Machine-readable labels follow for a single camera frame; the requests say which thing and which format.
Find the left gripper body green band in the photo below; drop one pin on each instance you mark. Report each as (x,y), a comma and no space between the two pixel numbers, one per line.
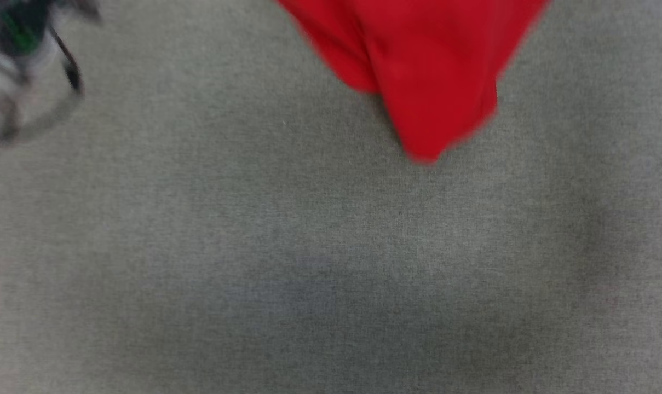
(16,27)

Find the red and white shirt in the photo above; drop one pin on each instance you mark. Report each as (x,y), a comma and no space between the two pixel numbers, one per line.
(429,65)

